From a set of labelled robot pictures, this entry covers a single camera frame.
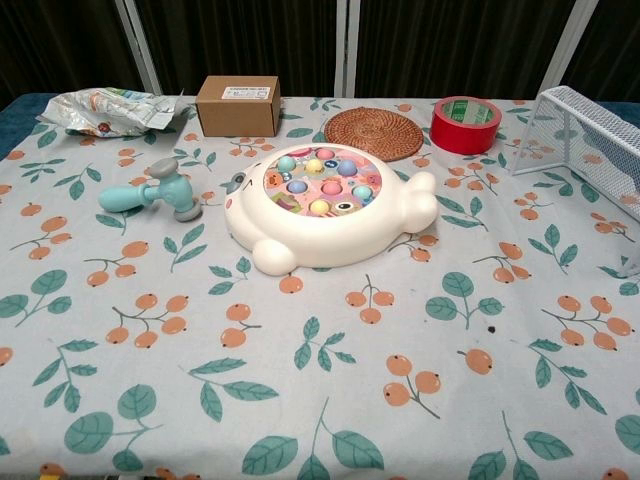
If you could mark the brown cardboard box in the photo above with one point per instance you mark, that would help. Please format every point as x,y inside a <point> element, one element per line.
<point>235,115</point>

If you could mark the floral fruit print tablecloth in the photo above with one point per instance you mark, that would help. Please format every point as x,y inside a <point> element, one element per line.
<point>320,375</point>

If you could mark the dark pleated partition panel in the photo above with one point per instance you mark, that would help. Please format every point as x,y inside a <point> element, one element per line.
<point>240,40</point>
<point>450,45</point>
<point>620,45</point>
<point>55,45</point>

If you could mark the white seal whack-a-mole toy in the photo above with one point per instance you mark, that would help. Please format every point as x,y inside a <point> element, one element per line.
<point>280,235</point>

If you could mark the teal toy mallet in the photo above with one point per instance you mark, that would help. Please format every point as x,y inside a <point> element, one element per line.
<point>125,197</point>

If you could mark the round woven rattan coaster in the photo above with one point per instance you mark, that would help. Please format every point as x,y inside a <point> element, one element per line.
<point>370,130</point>

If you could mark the crumpled silver snack bag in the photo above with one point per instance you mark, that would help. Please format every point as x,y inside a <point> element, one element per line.
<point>100,112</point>

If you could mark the grey aluminium partition post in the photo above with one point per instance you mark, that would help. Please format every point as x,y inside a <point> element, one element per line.
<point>570,50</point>
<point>142,50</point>
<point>346,50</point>

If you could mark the red tape roll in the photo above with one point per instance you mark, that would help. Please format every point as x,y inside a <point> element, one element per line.
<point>460,137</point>

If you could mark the clear plastic ruler box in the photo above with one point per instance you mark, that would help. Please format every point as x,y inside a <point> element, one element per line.
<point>590,107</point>

